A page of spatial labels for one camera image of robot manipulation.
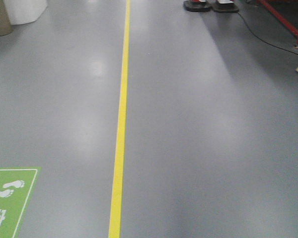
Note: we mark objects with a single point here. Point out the green footprint floor sign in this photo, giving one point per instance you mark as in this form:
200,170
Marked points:
16,187

